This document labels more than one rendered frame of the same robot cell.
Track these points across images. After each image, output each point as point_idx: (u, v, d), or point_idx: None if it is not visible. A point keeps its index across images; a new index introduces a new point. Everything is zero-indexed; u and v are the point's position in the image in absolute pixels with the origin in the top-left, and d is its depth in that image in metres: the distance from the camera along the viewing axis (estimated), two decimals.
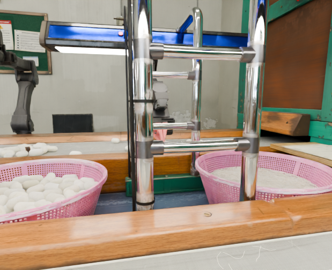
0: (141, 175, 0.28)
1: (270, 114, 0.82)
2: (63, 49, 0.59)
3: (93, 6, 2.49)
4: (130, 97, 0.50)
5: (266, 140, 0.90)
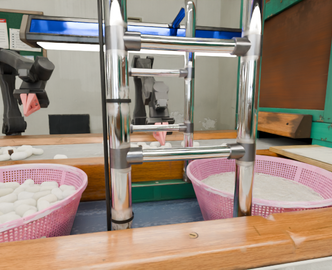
0: (116, 189, 0.23)
1: (269, 115, 0.77)
2: (46, 44, 0.55)
3: (89, 4, 2.45)
4: None
5: (265, 142, 0.86)
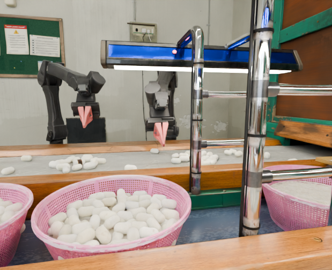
0: (253, 203, 0.30)
1: (305, 126, 0.84)
2: (120, 67, 0.61)
3: (107, 10, 2.51)
4: (194, 116, 0.52)
5: (299, 150, 0.92)
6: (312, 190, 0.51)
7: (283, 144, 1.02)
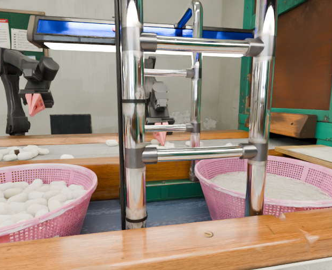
0: (132, 188, 0.24)
1: (273, 115, 0.78)
2: (53, 45, 0.55)
3: (91, 4, 2.45)
4: None
5: (268, 142, 0.86)
6: None
7: None
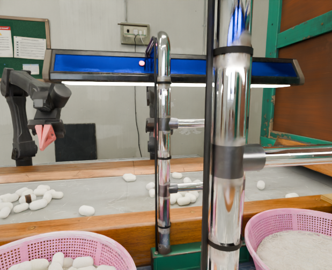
0: None
1: None
2: (71, 83, 0.48)
3: (96, 10, 2.38)
4: (160, 153, 0.38)
5: (300, 174, 0.79)
6: (318, 254, 0.38)
7: None
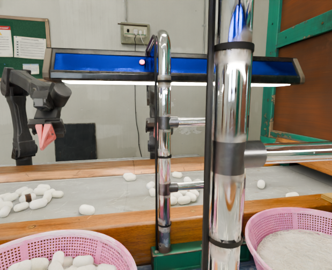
0: None
1: None
2: (71, 82, 0.48)
3: (96, 10, 2.38)
4: (160, 152, 0.38)
5: (300, 173, 0.79)
6: (318, 253, 0.38)
7: (282, 164, 0.88)
